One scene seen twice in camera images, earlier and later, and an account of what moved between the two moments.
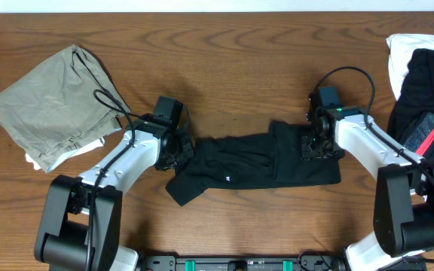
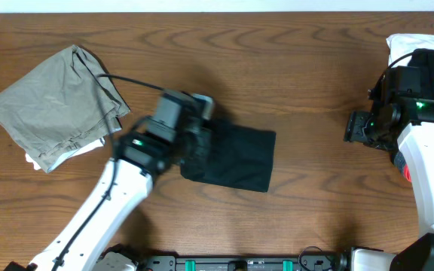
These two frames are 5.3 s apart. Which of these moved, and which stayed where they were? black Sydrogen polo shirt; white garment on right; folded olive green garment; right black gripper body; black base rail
Moved: right black gripper body; black Sydrogen polo shirt
Stayed: black base rail; white garment on right; folded olive green garment
